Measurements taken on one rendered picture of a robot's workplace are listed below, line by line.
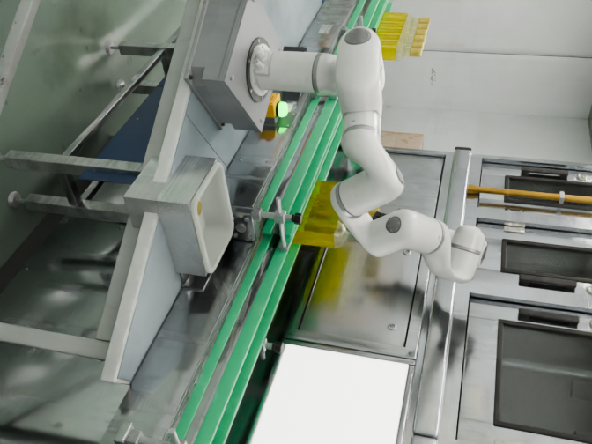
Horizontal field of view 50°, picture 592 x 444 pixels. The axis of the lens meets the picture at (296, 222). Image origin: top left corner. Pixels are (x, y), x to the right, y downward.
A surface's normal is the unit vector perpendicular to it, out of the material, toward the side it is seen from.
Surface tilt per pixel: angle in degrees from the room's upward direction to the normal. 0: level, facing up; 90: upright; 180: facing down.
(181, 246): 90
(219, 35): 90
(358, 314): 90
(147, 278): 0
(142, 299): 0
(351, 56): 101
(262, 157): 90
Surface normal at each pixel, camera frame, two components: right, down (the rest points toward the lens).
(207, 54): -0.21, -0.31
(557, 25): -0.26, 0.65
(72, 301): -0.08, -0.75
